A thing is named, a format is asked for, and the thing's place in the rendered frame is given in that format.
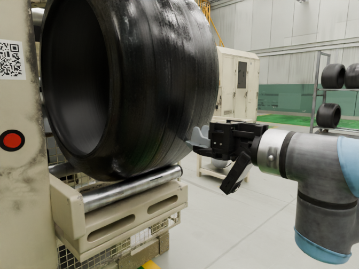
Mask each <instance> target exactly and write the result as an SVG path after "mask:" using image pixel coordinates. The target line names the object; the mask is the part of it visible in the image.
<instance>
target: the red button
mask: <svg viewBox="0 0 359 269"><path fill-rule="evenodd" d="M3 143H4V145H5V146H7V147H9V148H16V147H18V146H19V145H20V143H21V138H20V136H19V135H17V134H15V133H9V134H7V135H6V136H5V137H4V139H3Z"/></svg>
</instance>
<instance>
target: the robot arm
mask: <svg viewBox="0 0 359 269"><path fill-rule="evenodd" d="M231 122H237V123H231ZM268 128H269V125H268V124H257V123H247V122H246V121H237V120H227V121H226V123H220V122H210V123H209V126H207V125H204V126H202V128H201V130H200V128H199V127H197V126H196V127H194V128H193V131H192V136H191V140H188V141H186V142H185V143H186V144H187V146H188V147H189V148H190V149H191V150H193V152H195V153H197V154H199V155H202V156H206V157H211V158H214V159H216V160H222V161H229V160H231V161H232V162H234V161H235V163H234V165H233V167H232V168H231V170H230V171H229V173H228V175H227V176H226V177H225V178H224V180H223V181H222V184H221V186H220V187H219V189H220V190H221V191H223V192H224V193H225V194H226V195H229V194H231V193H234V192H236V191H237V189H238V188H239V187H240V185H241V182H242V181H243V179H244V178H245V176H246V175H247V174H248V172H249V171H250V169H251V167H252V166H256V167H259V169H260V171H261V172H263V173H266V174H269V175H273V176H277V177H282V178H285V179H289V180H293V181H297V182H298V192H297V200H296V214H295V225H294V239H295V242H296V244H297V246H298V247H299V248H300V249H301V250H302V251H303V252H304V253H305V254H307V255H308V256H309V257H311V258H313V259H315V260H317V261H320V262H323V263H327V264H332V265H340V264H344V263H346V262H348V261H349V259H350V257H351V256H352V252H351V248H352V246H353V245H354V244H357V243H359V139H353V138H346V137H344V136H339V137H336V136H327V135H321V134H312V133H303V132H293V131H287V130H277V129H268Z"/></svg>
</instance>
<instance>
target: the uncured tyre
mask: <svg viewBox="0 0 359 269"><path fill-rule="evenodd" d="M39 64H40V80H41V89H42V96H43V102H44V107H45V111H46V115H47V118H48V121H49V125H50V128H51V131H52V134H53V136H54V138H55V140H56V143H57V145H58V147H59V148H60V150H61V152H62V153H63V155H64V157H65V158H66V159H67V161H68V162H69V163H70V164H71V165H72V166H73V167H75V168H76V169H78V170H79V171H81V172H83V173H84V174H86V175H87V176H89V177H91V178H93V179H95V180H97V181H103V182H117V181H124V180H127V179H130V178H133V177H137V176H140V175H143V174H146V173H149V172H152V171H156V170H159V169H162V168H165V167H168V166H171V165H173V164H175V163H177V162H179V161H180V160H181V159H183V158H184V157H186V156H187V155H188V154H189V153H190V152H191V151H192V150H191V149H190V148H189V147H188V146H187V144H186V143H185V142H186V141H188V140H191V136H192V131H193V128H194V127H196V126H197V127H199V128H200V130H201V128H202V126H204V125H207V126H209V123H210V122H211V120H212V117H213V114H214V111H215V107H216V102H217V96H218V88H219V78H220V71H219V61H218V53H217V47H216V43H215V39H214V35H213V32H212V30H211V27H210V25H209V23H208V21H207V19H206V17H205V15H204V13H203V12H202V10H201V9H200V7H199V6H198V5H197V4H196V2H195V1H194V0H47V2H46V5H45V9H44V13H43V19H42V25H41V33H40V48H39Z"/></svg>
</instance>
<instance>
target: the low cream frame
mask: <svg viewBox="0 0 359 269"><path fill-rule="evenodd" d="M227 120H237V121H246V122H247V123H253V120H247V119H241V118H231V117H220V116H213V117H212V120H211V122H220V123H226V121H227ZM201 159H202V155H199V154H197V177H201V173H205V174H208V175H211V176H214V177H217V178H221V179H224V178H225V177H226V176H227V175H228V173H229V171H230V170H231V168H232V167H233V165H234V163H235V161H234V162H231V163H230V164H231V167H228V166H229V165H230V164H229V165H227V164H228V161H222V160H216V159H214V158H211V163H210V164H207V165H203V166H201ZM249 173H250V171H249V172H248V174H247V175H246V176H245V178H244V182H249Z"/></svg>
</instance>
